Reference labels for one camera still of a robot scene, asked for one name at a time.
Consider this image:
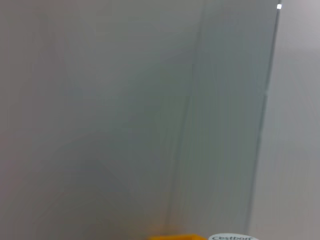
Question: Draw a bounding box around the clear water bottle green label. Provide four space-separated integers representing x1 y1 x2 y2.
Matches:
207 233 261 240

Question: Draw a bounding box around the yellow plastic bin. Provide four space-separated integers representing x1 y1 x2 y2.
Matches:
147 233 209 240

